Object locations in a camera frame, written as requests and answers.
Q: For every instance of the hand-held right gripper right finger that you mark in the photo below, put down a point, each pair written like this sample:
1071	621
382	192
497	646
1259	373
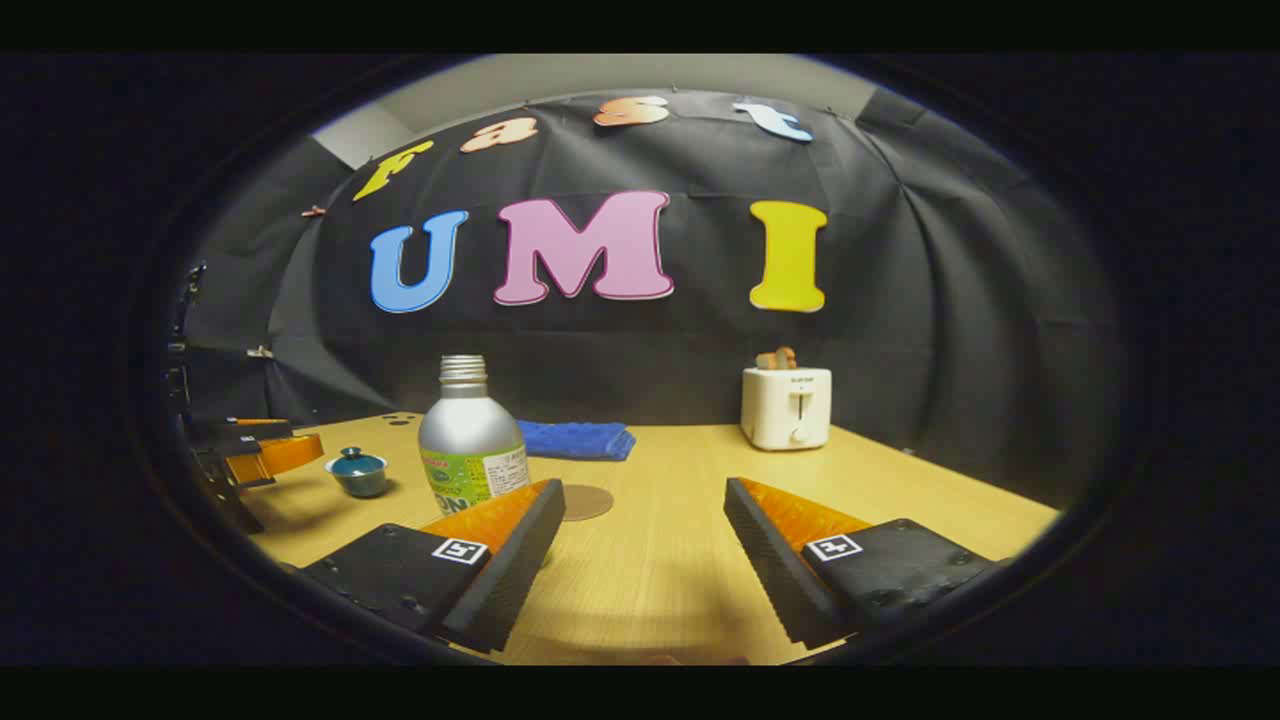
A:
765	570

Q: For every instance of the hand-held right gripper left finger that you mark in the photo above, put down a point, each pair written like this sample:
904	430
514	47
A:
520	570

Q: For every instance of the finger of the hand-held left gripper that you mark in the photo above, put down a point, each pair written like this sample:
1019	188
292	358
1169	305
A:
285	455
255	430

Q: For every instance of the round brown coaster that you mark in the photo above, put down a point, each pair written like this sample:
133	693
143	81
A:
590	502

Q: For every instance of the silver water bottle green label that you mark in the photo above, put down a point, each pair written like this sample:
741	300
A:
465	430

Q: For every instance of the blue folded towel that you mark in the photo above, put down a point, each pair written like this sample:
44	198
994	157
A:
575	438

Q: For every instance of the white toaster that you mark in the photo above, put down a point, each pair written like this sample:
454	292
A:
770	410

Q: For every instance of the bread slice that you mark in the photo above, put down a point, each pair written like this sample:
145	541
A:
775	359

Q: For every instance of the black backdrop cloth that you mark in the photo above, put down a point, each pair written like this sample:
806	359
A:
650	350

